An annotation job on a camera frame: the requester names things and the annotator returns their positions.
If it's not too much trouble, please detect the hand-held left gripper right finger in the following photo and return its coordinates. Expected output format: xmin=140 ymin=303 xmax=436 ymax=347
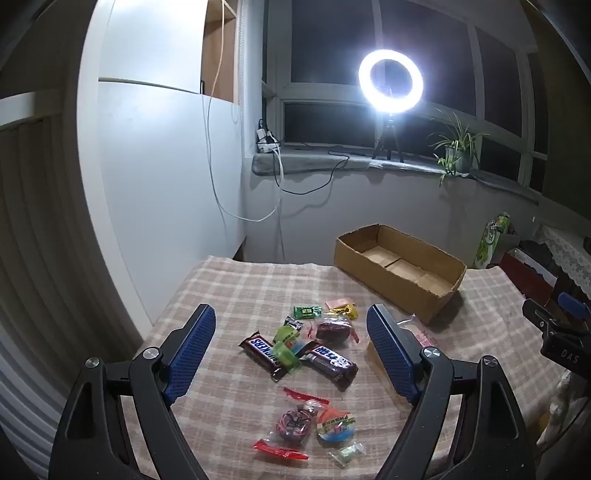
xmin=366 ymin=303 xmax=539 ymax=480

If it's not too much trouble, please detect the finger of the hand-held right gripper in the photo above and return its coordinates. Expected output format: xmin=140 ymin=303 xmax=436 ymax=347
xmin=557 ymin=292 xmax=591 ymax=320
xmin=523 ymin=299 xmax=563 ymax=334

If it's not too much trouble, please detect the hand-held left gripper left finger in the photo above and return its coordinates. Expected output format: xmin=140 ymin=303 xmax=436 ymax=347
xmin=48 ymin=303 xmax=218 ymax=480

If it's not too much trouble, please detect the clear pink printed packet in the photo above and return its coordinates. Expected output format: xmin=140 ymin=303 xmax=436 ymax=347
xmin=396 ymin=314 xmax=437 ymax=352

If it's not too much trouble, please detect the dark chocolate bar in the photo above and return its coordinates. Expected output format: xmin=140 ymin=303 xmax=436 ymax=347
xmin=298 ymin=340 xmax=359 ymax=393

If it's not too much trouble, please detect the dark red packaged cake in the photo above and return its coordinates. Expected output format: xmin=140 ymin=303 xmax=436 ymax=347
xmin=315 ymin=314 xmax=363 ymax=348

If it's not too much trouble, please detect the brown chocolate bar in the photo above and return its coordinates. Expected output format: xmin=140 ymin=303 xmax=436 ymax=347
xmin=239 ymin=331 xmax=296 ymax=383

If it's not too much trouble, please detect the cardboard box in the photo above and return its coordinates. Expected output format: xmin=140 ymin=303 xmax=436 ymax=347
xmin=334 ymin=224 xmax=468 ymax=326

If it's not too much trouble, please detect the round colourful candy packet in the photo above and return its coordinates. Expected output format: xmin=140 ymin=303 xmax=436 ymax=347
xmin=315 ymin=405 xmax=358 ymax=446

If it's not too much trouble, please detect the green colourful candy packet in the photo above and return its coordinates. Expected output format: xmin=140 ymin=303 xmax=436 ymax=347
xmin=272 ymin=324 xmax=308 ymax=372

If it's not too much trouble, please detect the clear packet green candy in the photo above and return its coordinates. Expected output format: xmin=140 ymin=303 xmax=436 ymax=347
xmin=327 ymin=440 xmax=366 ymax=468

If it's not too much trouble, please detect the red-ended clear snack packet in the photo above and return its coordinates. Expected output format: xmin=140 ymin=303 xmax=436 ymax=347
xmin=253 ymin=387 xmax=331 ymax=462

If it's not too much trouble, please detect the red box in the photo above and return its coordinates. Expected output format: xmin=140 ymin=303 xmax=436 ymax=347
xmin=501 ymin=249 xmax=555 ymax=301

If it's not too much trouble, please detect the beige cloth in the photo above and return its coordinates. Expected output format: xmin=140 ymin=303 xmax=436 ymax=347
xmin=538 ymin=369 xmax=578 ymax=444

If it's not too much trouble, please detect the white lace cloth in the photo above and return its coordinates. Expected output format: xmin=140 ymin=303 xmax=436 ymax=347
xmin=538 ymin=225 xmax=591 ymax=287

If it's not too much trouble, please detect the plaid blanket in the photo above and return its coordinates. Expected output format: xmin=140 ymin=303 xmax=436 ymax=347
xmin=124 ymin=255 xmax=568 ymax=480

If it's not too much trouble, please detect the green printed bag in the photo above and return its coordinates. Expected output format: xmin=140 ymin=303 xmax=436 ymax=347
xmin=475 ymin=211 xmax=512 ymax=269

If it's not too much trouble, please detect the white ribbed panel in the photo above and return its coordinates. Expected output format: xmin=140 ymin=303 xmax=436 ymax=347
xmin=0 ymin=115 xmax=153 ymax=462

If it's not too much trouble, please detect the potted spider plant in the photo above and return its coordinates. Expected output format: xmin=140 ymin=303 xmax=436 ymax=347
xmin=427 ymin=108 xmax=490 ymax=185

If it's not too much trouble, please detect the white cabinet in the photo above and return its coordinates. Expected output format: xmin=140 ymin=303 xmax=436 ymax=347
xmin=76 ymin=0 xmax=245 ymax=324

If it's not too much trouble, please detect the grey windowsill cloth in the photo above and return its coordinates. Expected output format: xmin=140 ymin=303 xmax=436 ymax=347
xmin=250 ymin=150 xmax=541 ymax=204

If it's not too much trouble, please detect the black tripod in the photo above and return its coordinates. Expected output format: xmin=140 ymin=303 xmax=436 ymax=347
xmin=372 ymin=111 xmax=406 ymax=163

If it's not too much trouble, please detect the white power strip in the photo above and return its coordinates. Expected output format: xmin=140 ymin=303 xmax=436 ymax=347
xmin=255 ymin=119 xmax=283 ymax=154

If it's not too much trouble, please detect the wooden shelf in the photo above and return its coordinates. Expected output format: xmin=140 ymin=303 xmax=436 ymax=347
xmin=201 ymin=0 xmax=241 ymax=103

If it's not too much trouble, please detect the black cable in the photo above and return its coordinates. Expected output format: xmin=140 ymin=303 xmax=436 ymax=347
xmin=279 ymin=147 xmax=377 ymax=197

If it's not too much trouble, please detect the white charger cable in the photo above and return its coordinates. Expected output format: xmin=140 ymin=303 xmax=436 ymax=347
xmin=276 ymin=150 xmax=285 ymax=261

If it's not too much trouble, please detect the long white cable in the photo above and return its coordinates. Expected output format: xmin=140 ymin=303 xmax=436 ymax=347
xmin=203 ymin=0 xmax=283 ymax=222

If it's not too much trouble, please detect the white ring light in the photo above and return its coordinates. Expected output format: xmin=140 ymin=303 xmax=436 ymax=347
xmin=358 ymin=48 xmax=424 ymax=112

